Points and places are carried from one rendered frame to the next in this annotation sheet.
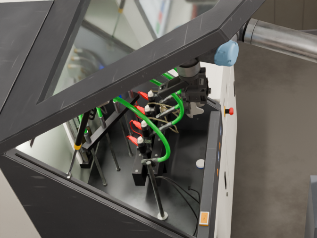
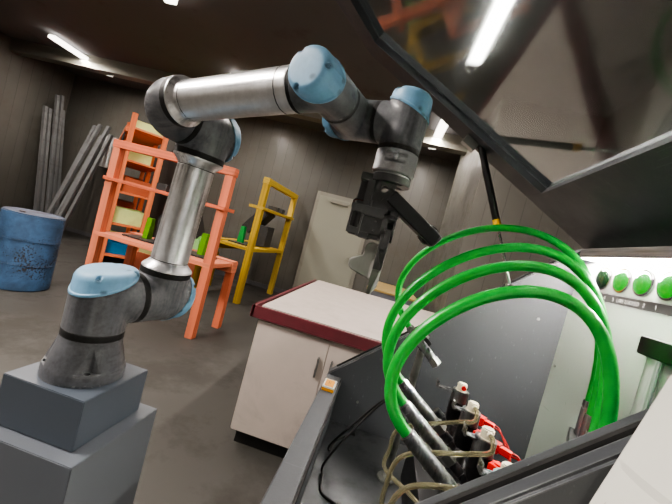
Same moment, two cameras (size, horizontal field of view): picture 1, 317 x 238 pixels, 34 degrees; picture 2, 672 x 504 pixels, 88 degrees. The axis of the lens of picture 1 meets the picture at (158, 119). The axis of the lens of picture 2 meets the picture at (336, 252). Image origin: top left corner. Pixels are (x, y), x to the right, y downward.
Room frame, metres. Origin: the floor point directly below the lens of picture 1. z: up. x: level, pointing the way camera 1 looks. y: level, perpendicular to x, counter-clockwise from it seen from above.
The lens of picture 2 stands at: (1.84, -0.28, 1.31)
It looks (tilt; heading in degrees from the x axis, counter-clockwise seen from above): 2 degrees down; 171
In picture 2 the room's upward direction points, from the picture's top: 15 degrees clockwise
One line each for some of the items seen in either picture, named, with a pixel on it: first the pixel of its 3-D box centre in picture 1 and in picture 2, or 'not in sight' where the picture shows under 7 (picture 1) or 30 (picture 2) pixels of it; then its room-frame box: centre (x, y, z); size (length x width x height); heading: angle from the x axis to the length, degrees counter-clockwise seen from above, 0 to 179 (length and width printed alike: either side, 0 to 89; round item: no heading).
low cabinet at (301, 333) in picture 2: not in sight; (411, 376); (-0.74, 0.97, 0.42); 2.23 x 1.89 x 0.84; 74
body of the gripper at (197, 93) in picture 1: (193, 84); (378, 209); (1.23, -0.13, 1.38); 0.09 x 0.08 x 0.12; 73
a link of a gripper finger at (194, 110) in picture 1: (195, 111); not in sight; (1.22, -0.12, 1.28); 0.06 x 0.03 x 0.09; 73
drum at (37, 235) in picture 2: not in sight; (26, 248); (-2.19, -2.81, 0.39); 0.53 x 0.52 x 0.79; 75
